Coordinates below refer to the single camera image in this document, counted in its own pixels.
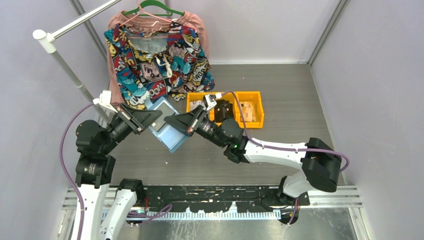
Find blue leather card holder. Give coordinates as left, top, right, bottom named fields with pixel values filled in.
left=145, top=97, right=189, bottom=153

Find orange cards stack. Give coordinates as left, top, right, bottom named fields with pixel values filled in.
left=240, top=101, right=256, bottom=122

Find green clothes hanger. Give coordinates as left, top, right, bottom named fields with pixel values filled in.
left=123, top=0, right=185, bottom=17

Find pink clothes hanger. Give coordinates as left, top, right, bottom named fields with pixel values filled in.
left=119, top=0, right=173, bottom=28

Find black VIP credit card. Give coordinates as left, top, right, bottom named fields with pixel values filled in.
left=150, top=100, right=177, bottom=132

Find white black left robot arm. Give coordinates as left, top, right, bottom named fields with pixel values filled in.
left=72, top=104, right=163, bottom=240

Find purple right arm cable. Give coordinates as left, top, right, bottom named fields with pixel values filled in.
left=220, top=91, right=350, bottom=227

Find white metal clothes rack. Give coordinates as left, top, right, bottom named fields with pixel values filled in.
left=32, top=0, right=120, bottom=104

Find colourful comic print shorts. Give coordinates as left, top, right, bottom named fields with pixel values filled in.
left=104, top=21, right=215, bottom=110

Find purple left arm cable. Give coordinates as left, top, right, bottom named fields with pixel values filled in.
left=58, top=102, right=173, bottom=240

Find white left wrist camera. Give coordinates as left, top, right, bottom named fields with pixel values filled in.
left=92, top=90, right=118, bottom=114

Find white magnetic stripe card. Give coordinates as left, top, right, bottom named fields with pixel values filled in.
left=189, top=100, right=206, bottom=112

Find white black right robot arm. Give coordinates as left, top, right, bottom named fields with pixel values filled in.
left=164, top=106, right=342, bottom=206

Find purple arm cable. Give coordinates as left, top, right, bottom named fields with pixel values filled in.
left=220, top=91, right=350, bottom=227
left=58, top=102, right=173, bottom=240

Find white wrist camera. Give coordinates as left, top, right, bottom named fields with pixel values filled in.
left=92, top=90, right=118, bottom=114
left=203, top=92, right=222, bottom=112

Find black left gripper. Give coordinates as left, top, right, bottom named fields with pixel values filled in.
left=100, top=101, right=163, bottom=153

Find black cards stack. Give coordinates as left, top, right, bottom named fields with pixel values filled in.
left=214, top=99, right=234, bottom=123

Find yellow three-compartment bin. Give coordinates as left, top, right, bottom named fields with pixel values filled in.
left=186, top=91, right=265, bottom=129

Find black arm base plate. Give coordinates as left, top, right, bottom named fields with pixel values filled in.
left=134, top=185, right=295, bottom=213

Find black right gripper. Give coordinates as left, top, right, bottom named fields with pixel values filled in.
left=164, top=105, right=227, bottom=149

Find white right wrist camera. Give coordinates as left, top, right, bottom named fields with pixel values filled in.
left=203, top=92, right=222, bottom=112

